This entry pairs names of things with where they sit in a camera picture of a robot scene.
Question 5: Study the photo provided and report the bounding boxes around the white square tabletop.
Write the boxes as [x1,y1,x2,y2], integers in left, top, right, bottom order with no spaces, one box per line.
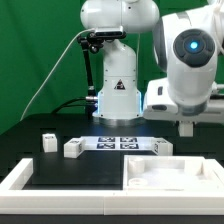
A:
[123,155,224,192]

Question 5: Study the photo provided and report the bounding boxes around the fiducial marker sheet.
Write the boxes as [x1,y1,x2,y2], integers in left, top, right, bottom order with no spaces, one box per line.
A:
[83,136,155,151]

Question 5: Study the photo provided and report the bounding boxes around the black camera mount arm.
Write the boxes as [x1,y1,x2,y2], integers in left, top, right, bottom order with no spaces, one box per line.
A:
[78,36,96,118]

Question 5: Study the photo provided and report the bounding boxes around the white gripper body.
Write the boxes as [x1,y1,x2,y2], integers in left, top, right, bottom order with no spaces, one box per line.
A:
[143,100,224,122]

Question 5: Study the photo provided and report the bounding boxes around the white U-shaped fence frame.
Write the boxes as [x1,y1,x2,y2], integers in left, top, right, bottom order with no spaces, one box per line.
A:
[0,158,224,215]

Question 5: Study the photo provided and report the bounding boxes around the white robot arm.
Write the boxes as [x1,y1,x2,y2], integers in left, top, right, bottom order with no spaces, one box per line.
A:
[80,0,224,124]

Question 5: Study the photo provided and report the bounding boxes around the grey camera cable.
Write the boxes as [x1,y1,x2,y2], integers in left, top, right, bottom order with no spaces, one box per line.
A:
[19,27,96,122]

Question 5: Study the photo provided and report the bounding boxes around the black base cables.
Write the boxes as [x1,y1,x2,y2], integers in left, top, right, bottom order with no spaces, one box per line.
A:
[50,96,100,116]

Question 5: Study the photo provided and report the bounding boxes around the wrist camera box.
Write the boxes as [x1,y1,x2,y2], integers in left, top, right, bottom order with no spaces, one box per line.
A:
[144,78,178,114]

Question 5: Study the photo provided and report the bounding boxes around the front camera on mount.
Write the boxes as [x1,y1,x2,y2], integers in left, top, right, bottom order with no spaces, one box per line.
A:
[94,26,126,39]

